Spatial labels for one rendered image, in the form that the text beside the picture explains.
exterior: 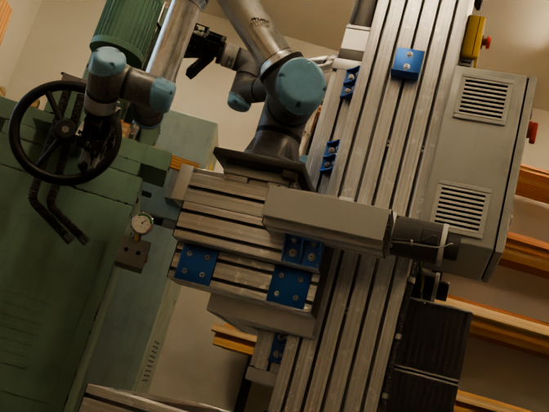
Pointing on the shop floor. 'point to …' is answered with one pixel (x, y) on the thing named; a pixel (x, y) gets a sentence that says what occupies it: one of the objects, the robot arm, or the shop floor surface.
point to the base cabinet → (52, 292)
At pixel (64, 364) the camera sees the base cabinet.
